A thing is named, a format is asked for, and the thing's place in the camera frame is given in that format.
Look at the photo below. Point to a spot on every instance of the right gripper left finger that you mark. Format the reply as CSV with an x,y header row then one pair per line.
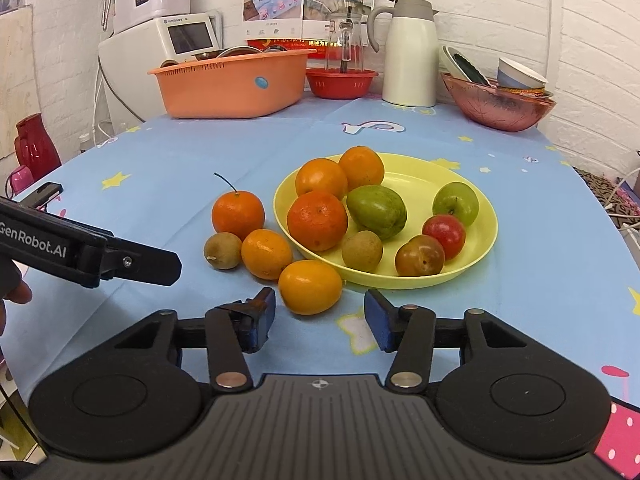
x,y
231,330

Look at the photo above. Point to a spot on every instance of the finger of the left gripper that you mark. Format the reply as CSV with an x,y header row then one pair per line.
x,y
43,195
139,263

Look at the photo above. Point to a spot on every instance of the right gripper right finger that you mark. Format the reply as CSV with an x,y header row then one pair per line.
x,y
409,333

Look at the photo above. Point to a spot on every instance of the dark red-yellow plum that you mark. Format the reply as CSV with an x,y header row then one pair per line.
x,y
421,256

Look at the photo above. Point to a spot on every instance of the small mandarin orange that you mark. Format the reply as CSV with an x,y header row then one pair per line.
x,y
266,254

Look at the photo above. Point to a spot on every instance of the yellow-orange round orange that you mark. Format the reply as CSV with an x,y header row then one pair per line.
x,y
310,287

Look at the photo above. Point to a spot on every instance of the brown kiwi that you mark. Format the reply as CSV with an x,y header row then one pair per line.
x,y
223,251
362,251

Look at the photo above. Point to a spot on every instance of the red apple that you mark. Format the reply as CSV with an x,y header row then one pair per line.
x,y
449,231

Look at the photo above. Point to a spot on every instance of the green mango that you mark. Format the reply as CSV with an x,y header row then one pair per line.
x,y
377,209

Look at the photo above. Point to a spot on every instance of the rough dark orange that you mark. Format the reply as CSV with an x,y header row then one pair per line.
x,y
317,220

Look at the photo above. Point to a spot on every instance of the large smooth orange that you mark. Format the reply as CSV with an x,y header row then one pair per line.
x,y
321,174

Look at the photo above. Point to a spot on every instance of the person's left hand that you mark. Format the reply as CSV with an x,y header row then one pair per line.
x,y
13,288

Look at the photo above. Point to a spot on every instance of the pink cup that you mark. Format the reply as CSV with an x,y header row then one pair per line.
x,y
19,179

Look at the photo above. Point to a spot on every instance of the red thermos jug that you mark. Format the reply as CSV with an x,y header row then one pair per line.
x,y
34,148

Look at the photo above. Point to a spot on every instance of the orange with stem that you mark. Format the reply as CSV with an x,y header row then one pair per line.
x,y
237,212

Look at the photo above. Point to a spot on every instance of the white appliance with screen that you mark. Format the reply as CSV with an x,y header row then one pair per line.
x,y
127,59

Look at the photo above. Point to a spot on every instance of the green apple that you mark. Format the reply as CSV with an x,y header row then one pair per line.
x,y
459,200

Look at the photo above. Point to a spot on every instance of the yellow plastic plate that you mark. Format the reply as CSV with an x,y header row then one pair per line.
x,y
417,181

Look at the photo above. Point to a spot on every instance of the orange on plate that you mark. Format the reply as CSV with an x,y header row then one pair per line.
x,y
362,166

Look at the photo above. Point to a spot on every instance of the orange plastic basket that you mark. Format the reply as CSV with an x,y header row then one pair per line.
x,y
235,87

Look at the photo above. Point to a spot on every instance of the pink glass bowl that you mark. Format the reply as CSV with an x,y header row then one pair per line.
x,y
495,108

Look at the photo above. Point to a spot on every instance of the white thermos jug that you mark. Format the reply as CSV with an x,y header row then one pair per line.
x,y
411,65

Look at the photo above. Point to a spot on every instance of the red plastic basket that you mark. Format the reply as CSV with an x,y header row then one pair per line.
x,y
334,85

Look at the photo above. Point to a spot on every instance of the tilted white dish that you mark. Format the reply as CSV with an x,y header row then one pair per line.
x,y
460,67

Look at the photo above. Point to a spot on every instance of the stacked white-blue bowls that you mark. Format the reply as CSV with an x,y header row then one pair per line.
x,y
517,78

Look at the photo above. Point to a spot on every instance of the glass pitcher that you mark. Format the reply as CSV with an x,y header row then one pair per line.
x,y
344,46

